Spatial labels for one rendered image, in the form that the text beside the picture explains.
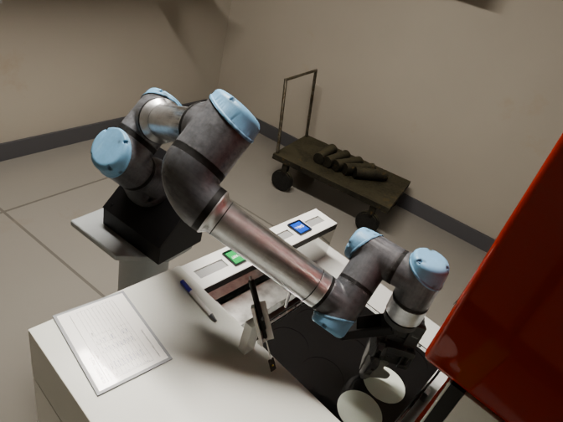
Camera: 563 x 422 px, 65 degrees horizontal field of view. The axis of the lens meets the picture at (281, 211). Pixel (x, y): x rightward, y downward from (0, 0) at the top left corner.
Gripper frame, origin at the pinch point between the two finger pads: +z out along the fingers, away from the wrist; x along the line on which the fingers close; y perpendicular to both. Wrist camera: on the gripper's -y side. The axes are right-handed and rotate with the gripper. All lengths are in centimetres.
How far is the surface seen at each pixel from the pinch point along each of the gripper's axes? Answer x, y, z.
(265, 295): 19.1, -25.8, 3.3
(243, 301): 14.7, -30.9, 3.3
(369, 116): 283, 17, 33
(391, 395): -2.7, 7.7, 1.3
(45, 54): 196, -200, 24
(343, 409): -9.8, -3.2, 1.3
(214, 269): 14.9, -39.9, -4.3
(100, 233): 31, -78, 9
